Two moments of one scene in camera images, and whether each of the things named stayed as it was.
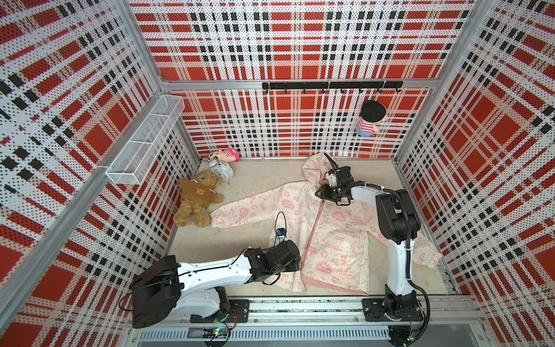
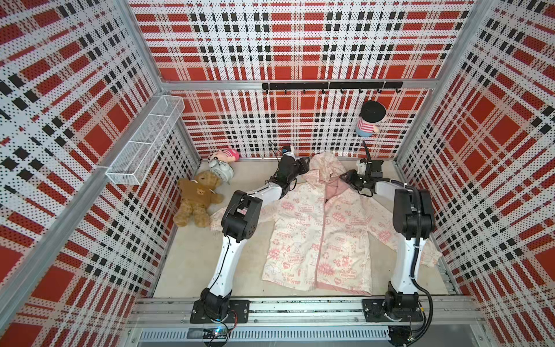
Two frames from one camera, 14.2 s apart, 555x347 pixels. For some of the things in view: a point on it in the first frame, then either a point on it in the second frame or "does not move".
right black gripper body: (332, 193) -> (358, 179)
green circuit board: (217, 332) does not move
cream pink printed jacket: (336, 247) does not move
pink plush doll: (227, 155) does not move
